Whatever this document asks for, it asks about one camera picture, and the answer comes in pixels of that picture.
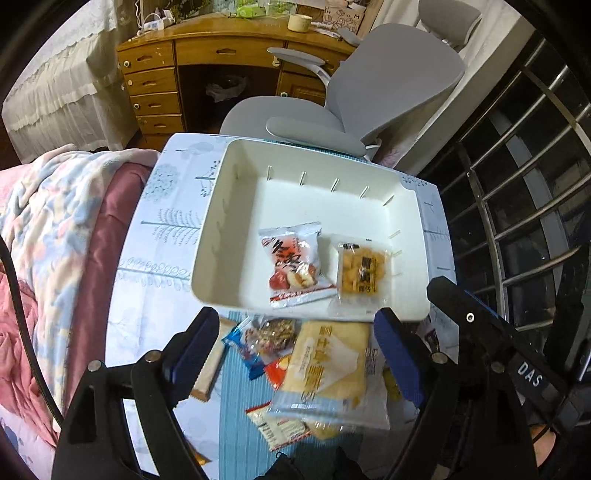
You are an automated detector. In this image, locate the wafer bar brown box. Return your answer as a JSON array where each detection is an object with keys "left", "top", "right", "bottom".
[{"left": 190, "top": 317, "right": 237, "bottom": 402}]

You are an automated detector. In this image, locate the blue foil candy packet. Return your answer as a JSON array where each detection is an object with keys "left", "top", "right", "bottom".
[{"left": 222, "top": 317, "right": 264, "bottom": 380}]

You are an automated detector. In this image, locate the large pale pastry bag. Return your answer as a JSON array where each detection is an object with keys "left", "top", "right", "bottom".
[{"left": 269, "top": 320, "right": 390, "bottom": 431}]

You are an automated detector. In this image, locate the fried cracker clear packet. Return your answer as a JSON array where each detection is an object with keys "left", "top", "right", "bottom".
[{"left": 329, "top": 236, "right": 393, "bottom": 318}]

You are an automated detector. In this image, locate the white barcode snack packet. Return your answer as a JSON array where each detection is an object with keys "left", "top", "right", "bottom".
[{"left": 245, "top": 402, "right": 311, "bottom": 452}]

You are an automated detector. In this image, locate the red jujube snack packet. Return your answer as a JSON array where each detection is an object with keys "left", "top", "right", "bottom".
[{"left": 259, "top": 222, "right": 338, "bottom": 308}]

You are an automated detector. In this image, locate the green pineapple cake packet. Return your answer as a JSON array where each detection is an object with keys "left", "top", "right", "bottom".
[{"left": 383, "top": 367, "right": 403, "bottom": 402}]

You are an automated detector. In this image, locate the nut brittle clear packet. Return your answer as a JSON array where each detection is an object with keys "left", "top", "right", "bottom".
[{"left": 243, "top": 318, "right": 297, "bottom": 358}]

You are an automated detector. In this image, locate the blue red biscuit roll pack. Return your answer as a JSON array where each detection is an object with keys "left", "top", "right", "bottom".
[{"left": 264, "top": 354, "right": 291, "bottom": 390}]

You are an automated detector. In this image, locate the pale puffed snack small bag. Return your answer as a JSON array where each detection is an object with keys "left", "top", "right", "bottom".
[{"left": 305, "top": 421, "right": 355, "bottom": 441}]

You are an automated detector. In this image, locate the person's hand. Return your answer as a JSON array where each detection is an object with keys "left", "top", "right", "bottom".
[{"left": 529, "top": 424, "right": 556, "bottom": 466}]

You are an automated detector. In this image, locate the tree print tablecloth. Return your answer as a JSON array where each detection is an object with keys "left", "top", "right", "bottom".
[{"left": 105, "top": 133, "right": 457, "bottom": 479}]

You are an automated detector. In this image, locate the pink blanket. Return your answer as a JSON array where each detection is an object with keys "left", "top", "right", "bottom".
[{"left": 1, "top": 163, "right": 151, "bottom": 447}]

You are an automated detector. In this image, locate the metal window grille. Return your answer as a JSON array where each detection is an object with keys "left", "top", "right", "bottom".
[{"left": 421, "top": 34, "right": 590, "bottom": 365}]

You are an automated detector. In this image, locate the white plastic storage bin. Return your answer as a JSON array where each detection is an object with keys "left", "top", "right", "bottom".
[{"left": 191, "top": 139, "right": 431, "bottom": 322}]

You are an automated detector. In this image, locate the floral fleece blanket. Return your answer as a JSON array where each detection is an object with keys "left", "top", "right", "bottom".
[{"left": 1, "top": 144, "right": 159, "bottom": 407}]

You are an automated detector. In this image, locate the grey office chair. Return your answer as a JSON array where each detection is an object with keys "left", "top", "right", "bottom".
[{"left": 221, "top": 1, "right": 481, "bottom": 159}]

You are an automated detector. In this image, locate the wooden desk with drawers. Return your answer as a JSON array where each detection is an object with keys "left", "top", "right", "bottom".
[{"left": 116, "top": 14, "right": 353, "bottom": 150}]

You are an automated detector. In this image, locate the lace covered cabinet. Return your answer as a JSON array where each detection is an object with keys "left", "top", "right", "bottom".
[{"left": 2, "top": 1, "right": 138, "bottom": 163}]

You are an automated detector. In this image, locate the beige tape roll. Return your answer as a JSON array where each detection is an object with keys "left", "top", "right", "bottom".
[{"left": 287, "top": 14, "right": 312, "bottom": 33}]

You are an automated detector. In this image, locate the black cable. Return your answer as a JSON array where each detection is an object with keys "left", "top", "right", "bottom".
[{"left": 0, "top": 234, "right": 64, "bottom": 428}]

